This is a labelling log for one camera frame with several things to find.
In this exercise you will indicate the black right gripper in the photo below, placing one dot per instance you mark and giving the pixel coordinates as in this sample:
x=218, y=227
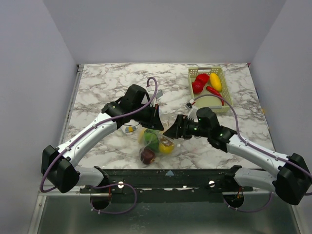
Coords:
x=182, y=126

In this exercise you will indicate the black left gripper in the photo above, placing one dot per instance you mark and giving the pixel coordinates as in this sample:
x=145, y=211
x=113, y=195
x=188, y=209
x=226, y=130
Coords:
x=154, y=122

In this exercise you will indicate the small orange fruit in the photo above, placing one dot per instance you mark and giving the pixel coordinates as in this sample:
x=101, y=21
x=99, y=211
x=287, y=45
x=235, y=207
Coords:
x=166, y=142

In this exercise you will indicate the yellow banana bunch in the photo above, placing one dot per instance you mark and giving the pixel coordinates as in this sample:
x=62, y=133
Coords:
x=141, y=137

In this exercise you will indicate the yellow green lemon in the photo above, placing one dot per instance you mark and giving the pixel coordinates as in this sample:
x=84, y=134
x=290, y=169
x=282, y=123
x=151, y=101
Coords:
x=165, y=149

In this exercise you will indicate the clear zip top bag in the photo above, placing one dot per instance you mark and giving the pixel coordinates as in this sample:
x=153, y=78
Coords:
x=166, y=121

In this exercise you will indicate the green bell pepper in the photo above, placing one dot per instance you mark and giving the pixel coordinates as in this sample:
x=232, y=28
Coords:
x=153, y=146

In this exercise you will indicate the dark maroon fruit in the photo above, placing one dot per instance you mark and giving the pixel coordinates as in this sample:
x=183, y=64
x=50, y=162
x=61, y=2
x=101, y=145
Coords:
x=147, y=156

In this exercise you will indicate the red round fruit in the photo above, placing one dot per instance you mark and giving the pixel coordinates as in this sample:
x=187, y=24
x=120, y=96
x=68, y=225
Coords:
x=197, y=87

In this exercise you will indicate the red chili pepper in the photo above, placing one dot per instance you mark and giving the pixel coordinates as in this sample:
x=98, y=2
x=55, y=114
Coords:
x=215, y=92

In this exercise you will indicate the small green watermelon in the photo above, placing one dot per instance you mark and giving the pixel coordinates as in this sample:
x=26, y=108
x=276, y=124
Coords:
x=150, y=137

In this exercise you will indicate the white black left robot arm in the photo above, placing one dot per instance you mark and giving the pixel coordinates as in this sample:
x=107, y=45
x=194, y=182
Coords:
x=60, y=165

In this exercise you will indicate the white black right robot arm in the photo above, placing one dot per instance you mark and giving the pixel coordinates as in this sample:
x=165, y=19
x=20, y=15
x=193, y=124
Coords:
x=286, y=176

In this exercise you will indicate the yellow hex key set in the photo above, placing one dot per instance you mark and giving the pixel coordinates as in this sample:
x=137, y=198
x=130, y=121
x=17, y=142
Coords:
x=129, y=129

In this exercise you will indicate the pale green perforated basket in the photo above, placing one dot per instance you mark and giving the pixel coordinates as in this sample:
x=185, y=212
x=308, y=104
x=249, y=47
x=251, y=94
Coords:
x=205, y=98

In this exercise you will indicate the red bell pepper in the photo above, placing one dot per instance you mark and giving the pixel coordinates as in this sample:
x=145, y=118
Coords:
x=202, y=78

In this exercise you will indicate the yellow mango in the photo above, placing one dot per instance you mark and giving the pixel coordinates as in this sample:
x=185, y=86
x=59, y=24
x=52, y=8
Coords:
x=215, y=82

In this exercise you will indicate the black mounting rail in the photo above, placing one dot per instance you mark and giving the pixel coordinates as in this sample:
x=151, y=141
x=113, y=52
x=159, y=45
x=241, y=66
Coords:
x=165, y=186

